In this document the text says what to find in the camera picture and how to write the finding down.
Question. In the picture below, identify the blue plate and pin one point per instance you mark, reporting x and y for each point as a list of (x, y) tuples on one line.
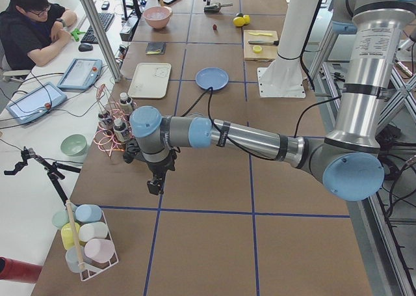
[(216, 78)]

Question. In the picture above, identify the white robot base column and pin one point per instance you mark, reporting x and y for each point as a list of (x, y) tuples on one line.
[(283, 77)]

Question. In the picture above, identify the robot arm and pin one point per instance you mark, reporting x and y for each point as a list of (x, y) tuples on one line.
[(345, 161)]

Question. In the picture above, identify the metal scoop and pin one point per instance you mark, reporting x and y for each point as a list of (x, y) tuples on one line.
[(214, 8)]

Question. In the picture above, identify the round yellow lemon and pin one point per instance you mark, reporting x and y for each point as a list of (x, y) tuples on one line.
[(239, 21)]

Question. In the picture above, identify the oval yellow lemon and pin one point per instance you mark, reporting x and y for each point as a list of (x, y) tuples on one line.
[(246, 19)]

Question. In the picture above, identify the pink bowl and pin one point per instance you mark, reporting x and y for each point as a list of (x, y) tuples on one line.
[(157, 17)]

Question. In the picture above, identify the dark drink bottle front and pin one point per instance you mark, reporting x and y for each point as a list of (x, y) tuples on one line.
[(121, 131)]

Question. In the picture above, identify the dark drink bottle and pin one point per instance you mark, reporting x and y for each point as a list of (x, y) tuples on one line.
[(106, 120), (126, 103), (121, 131)]

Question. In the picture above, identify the lemon half slice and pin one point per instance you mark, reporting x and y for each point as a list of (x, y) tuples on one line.
[(257, 49)]

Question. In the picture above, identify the yellow plastic knife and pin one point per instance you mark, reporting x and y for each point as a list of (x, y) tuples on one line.
[(260, 34)]

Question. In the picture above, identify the wooden cutting board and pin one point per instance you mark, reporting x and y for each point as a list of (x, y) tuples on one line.
[(268, 53)]

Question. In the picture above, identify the grey yellow cloth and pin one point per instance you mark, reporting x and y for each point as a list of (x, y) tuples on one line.
[(155, 48)]

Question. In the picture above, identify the dark drink bottle left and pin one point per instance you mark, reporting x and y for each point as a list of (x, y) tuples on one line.
[(106, 120)]

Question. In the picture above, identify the white cup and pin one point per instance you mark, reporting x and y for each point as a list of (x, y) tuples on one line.
[(93, 230)]

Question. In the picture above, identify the dark drink bottle back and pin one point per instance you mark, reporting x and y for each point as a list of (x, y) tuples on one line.
[(126, 103)]

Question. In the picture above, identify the pink cup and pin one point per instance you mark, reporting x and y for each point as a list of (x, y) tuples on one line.
[(99, 250)]

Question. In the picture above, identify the green bowl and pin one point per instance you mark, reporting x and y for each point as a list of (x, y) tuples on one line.
[(74, 145)]

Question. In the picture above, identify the cream bear tray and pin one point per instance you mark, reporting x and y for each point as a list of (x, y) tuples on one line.
[(150, 80)]

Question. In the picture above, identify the pale green cup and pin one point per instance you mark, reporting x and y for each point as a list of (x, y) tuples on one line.
[(60, 219)]

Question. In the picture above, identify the yellow cup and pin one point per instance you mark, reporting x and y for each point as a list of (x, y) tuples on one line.
[(67, 236)]

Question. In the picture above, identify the light blue lower cup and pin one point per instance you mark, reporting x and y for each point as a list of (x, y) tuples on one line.
[(72, 259)]

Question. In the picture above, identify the far teach pendant tablet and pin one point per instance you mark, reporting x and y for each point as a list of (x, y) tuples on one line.
[(81, 74)]

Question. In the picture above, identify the teach pendant tablet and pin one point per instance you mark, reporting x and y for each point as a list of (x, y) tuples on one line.
[(81, 74), (37, 103)]

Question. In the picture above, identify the black computer mouse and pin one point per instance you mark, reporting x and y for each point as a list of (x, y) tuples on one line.
[(84, 47)]

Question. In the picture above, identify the green toy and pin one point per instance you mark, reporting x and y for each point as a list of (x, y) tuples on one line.
[(76, 33)]

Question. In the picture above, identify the near teach pendant tablet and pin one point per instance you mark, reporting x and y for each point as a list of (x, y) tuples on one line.
[(37, 103)]

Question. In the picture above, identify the red cylinder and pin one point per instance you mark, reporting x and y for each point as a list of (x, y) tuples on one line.
[(18, 271)]

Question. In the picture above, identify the copper wire bottle rack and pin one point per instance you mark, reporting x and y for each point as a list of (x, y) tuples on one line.
[(105, 140)]

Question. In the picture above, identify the white wire cup rack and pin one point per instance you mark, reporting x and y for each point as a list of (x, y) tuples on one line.
[(88, 270)]

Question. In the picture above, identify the aluminium frame post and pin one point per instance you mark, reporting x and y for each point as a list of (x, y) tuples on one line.
[(103, 41)]

